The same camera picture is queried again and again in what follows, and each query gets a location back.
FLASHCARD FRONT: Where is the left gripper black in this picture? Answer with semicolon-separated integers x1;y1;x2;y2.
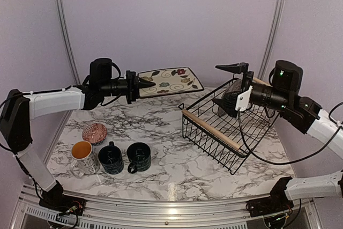
100;69;155;103

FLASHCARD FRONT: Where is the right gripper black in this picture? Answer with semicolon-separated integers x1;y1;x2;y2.
212;62;290;117

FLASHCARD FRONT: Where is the black round plate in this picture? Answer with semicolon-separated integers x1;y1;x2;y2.
217;79;242;116

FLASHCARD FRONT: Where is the square patterned plate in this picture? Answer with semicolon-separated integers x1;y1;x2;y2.
138;67;204;98

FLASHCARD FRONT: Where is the red white patterned bowl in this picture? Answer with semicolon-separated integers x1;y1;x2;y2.
81;123;107;145

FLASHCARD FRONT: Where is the dark green mug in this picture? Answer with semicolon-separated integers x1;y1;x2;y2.
126;142;151;174

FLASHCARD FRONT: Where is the dark blue mug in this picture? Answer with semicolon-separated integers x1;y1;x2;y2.
98;141;124;175

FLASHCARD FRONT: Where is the white patterned mug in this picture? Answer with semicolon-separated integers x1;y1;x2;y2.
70;141;100;179

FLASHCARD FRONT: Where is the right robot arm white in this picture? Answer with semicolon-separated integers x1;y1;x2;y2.
213;60;342;212

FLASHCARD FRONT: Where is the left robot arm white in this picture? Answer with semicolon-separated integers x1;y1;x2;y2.
1;57;155;210

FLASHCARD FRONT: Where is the rear wooden rack handle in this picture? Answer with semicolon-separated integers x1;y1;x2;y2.
253;77;271;86

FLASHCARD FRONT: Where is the wooden rack handle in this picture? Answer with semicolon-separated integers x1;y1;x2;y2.
182;109;241;151
253;77;271;86

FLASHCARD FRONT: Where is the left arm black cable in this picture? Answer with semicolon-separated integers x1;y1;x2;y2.
99;62;121;107

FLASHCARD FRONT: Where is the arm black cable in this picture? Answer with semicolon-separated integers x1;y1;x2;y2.
237;101;343;165
99;62;121;107

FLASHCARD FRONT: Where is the front wooden rack handle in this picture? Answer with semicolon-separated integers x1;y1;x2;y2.
182;109;241;151

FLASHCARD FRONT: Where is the black wire dish rack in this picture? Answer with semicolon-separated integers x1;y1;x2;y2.
179;78;279;174

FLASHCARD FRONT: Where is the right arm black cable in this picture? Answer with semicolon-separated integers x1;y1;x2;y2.
237;101;343;165

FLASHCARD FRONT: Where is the aluminium frame post right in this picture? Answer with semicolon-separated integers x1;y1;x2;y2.
257;0;286;79

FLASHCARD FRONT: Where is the aluminium frame post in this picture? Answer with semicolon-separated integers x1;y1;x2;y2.
257;0;286;79
55;0;80;84

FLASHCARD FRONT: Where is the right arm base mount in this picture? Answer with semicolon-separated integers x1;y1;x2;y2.
245;176;294;217

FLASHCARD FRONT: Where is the aluminium frame post left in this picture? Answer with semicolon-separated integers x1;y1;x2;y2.
55;0;80;84

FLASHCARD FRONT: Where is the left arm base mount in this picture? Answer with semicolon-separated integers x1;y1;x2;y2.
39;181;86;216

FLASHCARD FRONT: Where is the aluminium front table rail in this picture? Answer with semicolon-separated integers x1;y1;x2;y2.
16;188;322;229

